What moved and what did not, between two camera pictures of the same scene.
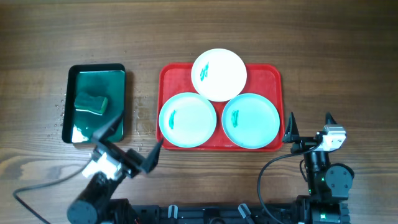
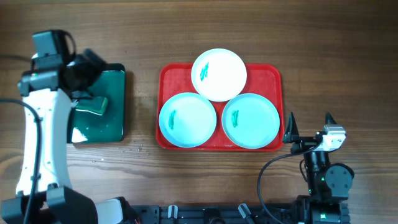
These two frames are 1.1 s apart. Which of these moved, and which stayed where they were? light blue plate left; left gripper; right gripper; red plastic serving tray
Moved: left gripper
Stayed: red plastic serving tray; right gripper; light blue plate left
